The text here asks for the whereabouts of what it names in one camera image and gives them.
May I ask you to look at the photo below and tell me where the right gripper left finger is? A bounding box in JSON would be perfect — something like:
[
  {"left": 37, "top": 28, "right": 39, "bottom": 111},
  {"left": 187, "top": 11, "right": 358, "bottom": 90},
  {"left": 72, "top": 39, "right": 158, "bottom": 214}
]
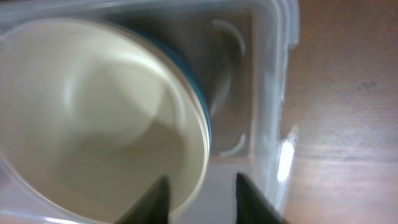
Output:
[{"left": 115, "top": 176, "right": 170, "bottom": 224}]

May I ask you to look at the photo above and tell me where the cream bowl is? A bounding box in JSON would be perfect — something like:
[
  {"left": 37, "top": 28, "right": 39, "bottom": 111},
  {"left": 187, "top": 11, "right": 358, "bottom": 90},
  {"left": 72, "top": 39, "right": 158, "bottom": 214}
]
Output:
[{"left": 1, "top": 18, "right": 211, "bottom": 223}]

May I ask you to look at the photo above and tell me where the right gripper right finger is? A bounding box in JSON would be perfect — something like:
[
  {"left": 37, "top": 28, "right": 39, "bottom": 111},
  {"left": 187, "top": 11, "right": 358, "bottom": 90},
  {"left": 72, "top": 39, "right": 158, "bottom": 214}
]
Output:
[{"left": 235, "top": 173, "right": 286, "bottom": 224}]

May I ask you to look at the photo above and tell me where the clear plastic container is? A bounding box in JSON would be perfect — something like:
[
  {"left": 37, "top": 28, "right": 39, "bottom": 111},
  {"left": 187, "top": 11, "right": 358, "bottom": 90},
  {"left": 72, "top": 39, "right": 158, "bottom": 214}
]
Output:
[{"left": 1, "top": 1, "right": 300, "bottom": 223}]

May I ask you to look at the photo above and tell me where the blue bowl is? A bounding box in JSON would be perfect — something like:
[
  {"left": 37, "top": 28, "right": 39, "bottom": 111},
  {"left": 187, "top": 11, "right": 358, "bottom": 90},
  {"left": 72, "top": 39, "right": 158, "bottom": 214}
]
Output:
[{"left": 132, "top": 27, "right": 212, "bottom": 145}]

